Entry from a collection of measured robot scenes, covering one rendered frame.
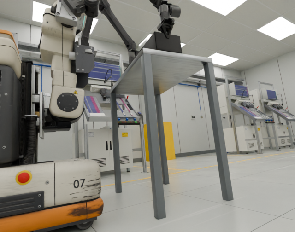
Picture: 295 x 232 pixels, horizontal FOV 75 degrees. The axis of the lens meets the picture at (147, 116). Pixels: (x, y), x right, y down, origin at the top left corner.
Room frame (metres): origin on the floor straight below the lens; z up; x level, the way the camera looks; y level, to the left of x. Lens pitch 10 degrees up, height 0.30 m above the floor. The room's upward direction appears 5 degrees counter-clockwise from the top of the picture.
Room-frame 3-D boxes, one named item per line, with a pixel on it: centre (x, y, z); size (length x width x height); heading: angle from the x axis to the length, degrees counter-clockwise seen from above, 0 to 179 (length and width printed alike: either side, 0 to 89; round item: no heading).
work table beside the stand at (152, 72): (1.30, -0.06, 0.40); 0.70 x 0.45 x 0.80; 25
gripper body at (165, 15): (1.04, -0.15, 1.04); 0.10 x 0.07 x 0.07; 26
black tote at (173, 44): (1.29, -0.04, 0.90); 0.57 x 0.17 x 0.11; 25
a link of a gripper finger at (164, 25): (1.05, -0.15, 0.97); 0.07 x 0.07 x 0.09; 26
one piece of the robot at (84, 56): (1.10, 0.38, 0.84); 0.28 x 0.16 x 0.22; 25
